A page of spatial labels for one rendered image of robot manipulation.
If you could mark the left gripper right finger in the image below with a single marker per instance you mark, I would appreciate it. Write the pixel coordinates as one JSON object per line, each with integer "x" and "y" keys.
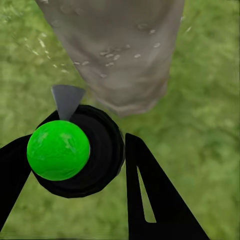
{"x": 174, "y": 220}

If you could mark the tree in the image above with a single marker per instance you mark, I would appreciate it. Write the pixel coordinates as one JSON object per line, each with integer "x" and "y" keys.
{"x": 130, "y": 84}

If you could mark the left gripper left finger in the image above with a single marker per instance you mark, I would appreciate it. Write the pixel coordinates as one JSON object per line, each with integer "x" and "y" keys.
{"x": 14, "y": 172}

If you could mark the pesticide atomizer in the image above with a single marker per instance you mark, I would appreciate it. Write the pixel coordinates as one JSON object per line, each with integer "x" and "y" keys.
{"x": 78, "y": 150}

